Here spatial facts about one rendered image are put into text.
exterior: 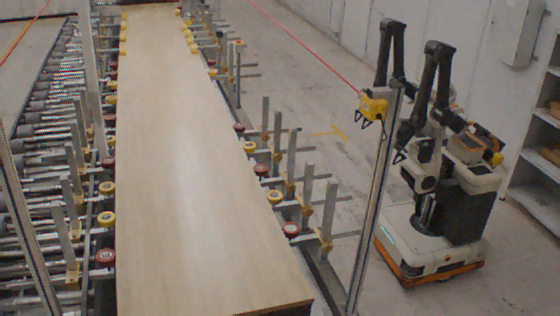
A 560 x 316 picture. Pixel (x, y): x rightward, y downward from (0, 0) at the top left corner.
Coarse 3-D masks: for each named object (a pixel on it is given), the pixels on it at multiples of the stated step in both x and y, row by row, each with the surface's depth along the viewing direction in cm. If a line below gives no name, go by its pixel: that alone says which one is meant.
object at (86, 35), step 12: (84, 0) 200; (84, 12) 202; (84, 24) 205; (84, 36) 208; (84, 48) 211; (96, 84) 222; (96, 96) 225; (96, 108) 228; (96, 120) 232; (96, 132) 235; (108, 180) 252; (108, 204) 260
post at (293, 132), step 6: (294, 132) 223; (288, 138) 227; (294, 138) 225; (288, 144) 228; (294, 144) 227; (288, 150) 230; (294, 150) 228; (288, 156) 231; (294, 156) 230; (288, 162) 232; (294, 162) 232; (288, 168) 233; (294, 168) 234; (288, 174) 235; (288, 180) 237; (288, 192) 241; (288, 198) 243
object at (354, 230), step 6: (342, 228) 206; (348, 228) 206; (354, 228) 206; (360, 228) 206; (312, 234) 201; (336, 234) 203; (342, 234) 204; (348, 234) 205; (354, 234) 206; (288, 240) 197; (294, 240) 197; (300, 240) 198; (306, 240) 199; (312, 240) 200; (294, 246) 198
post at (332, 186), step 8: (328, 184) 183; (336, 184) 181; (328, 192) 184; (336, 192) 184; (328, 200) 185; (328, 208) 187; (328, 216) 189; (328, 224) 192; (328, 232) 194; (328, 240) 197; (320, 256) 201
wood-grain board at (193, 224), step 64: (128, 64) 366; (192, 64) 370; (128, 128) 267; (192, 128) 271; (128, 192) 211; (192, 192) 214; (256, 192) 216; (128, 256) 174; (192, 256) 176; (256, 256) 178
